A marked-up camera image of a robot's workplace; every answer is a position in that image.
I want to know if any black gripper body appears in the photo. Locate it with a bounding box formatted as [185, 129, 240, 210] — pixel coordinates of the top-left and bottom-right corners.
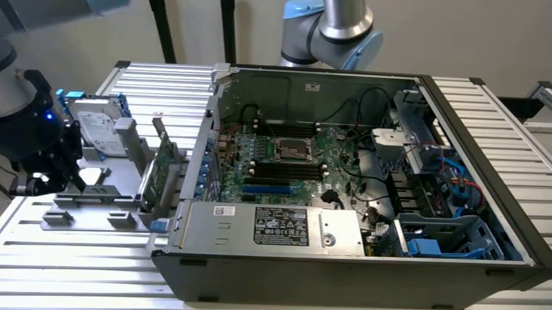
[0, 69, 66, 182]

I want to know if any blue expansion slot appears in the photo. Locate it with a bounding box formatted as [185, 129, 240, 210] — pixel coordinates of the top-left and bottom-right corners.
[241, 184, 292, 195]

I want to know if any black RAM slot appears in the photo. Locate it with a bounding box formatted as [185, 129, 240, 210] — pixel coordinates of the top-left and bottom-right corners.
[253, 131, 319, 138]
[255, 127, 319, 134]
[247, 174, 324, 181]
[256, 119, 320, 126]
[248, 169, 325, 176]
[249, 161, 327, 168]
[256, 123, 320, 130]
[248, 165, 327, 172]

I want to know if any silver hard disk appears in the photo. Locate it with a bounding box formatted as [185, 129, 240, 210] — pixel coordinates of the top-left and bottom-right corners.
[68, 98, 125, 158]

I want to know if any blue disk carrier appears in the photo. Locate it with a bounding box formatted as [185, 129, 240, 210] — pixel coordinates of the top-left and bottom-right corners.
[54, 90, 132, 160]

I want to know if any grey parts rack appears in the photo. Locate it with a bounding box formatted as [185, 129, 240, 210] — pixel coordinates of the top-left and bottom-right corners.
[39, 111, 190, 232]

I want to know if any green graphics card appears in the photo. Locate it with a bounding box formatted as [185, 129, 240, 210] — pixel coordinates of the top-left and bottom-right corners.
[137, 111, 180, 214]

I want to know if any silver power supply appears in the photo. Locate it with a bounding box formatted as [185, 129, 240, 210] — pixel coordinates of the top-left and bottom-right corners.
[177, 201, 368, 258]

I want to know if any silver CPU socket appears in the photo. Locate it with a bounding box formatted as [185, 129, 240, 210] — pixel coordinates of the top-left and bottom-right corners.
[267, 137, 316, 162]

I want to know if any green motherboard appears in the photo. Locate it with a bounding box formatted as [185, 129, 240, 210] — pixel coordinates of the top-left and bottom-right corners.
[215, 124, 368, 208]

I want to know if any black open PC case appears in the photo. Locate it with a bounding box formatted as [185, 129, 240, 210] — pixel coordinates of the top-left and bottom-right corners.
[149, 63, 552, 304]

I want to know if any white silver fan shroud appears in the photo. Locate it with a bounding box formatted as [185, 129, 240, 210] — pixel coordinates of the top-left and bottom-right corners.
[370, 128, 408, 150]

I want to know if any silver metal drive cage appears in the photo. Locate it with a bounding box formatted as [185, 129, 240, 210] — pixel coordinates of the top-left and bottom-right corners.
[390, 89, 454, 175]

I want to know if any blue grey disk bay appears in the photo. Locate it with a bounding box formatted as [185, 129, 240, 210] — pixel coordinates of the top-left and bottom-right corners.
[394, 212, 506, 260]

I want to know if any black stand post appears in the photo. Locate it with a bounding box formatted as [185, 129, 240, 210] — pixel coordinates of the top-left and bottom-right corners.
[148, 0, 178, 65]
[219, 0, 239, 65]

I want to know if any short black looped cable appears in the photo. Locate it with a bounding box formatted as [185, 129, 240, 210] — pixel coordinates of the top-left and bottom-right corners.
[239, 103, 260, 124]

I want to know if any black power plug cable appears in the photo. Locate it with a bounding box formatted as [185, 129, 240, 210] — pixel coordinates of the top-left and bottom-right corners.
[320, 190, 342, 211]

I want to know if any long black looped cable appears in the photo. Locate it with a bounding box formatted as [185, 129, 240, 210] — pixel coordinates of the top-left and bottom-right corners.
[334, 86, 394, 130]

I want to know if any blue wire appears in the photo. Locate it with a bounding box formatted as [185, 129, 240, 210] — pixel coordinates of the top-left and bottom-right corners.
[434, 150, 470, 218]

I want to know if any red wire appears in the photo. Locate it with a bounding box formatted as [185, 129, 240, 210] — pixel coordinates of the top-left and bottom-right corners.
[450, 176, 485, 208]

